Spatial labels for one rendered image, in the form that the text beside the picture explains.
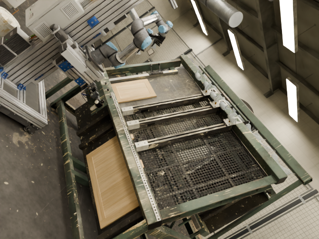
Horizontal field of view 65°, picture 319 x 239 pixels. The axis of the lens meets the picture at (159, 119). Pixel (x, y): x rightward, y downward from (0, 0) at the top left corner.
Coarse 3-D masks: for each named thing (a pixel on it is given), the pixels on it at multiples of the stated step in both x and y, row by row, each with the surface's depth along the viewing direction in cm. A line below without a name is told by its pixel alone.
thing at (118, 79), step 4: (164, 72) 344; (168, 72) 344; (172, 72) 346; (176, 72) 349; (128, 76) 330; (132, 76) 331; (136, 76) 332; (140, 76) 332; (144, 76) 335; (148, 76) 337; (152, 76) 339; (156, 76) 342; (112, 80) 321; (116, 80) 323; (120, 80) 325; (124, 80) 327; (128, 80) 330
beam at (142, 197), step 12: (108, 84) 313; (108, 96) 296; (108, 108) 287; (120, 120) 268; (120, 132) 256; (120, 144) 250; (132, 144) 246; (132, 156) 235; (132, 168) 225; (132, 180) 220; (144, 192) 209; (144, 204) 201; (156, 204) 202; (144, 216) 198
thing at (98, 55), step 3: (99, 48) 246; (93, 51) 246; (96, 51) 245; (99, 51) 245; (93, 54) 244; (96, 54) 244; (99, 54) 244; (102, 54) 245; (93, 57) 244; (96, 57) 244; (99, 57) 245; (102, 57) 246; (105, 57) 248; (96, 60) 245; (99, 60) 246; (102, 60) 248; (99, 63) 248
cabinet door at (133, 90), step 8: (136, 80) 329; (144, 80) 330; (120, 88) 314; (128, 88) 316; (136, 88) 317; (144, 88) 318; (120, 96) 303; (128, 96) 304; (136, 96) 305; (144, 96) 306; (152, 96) 307
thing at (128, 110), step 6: (210, 84) 296; (204, 90) 309; (210, 90) 310; (186, 96) 303; (192, 96) 304; (198, 96) 305; (204, 96) 306; (156, 102) 291; (162, 102) 294; (168, 102) 292; (174, 102) 295; (180, 102) 299; (186, 102) 302; (192, 102) 306; (126, 108) 280; (132, 108) 281; (138, 108) 281; (144, 108) 284; (150, 108) 288; (156, 108) 291; (162, 108) 294; (126, 114) 281
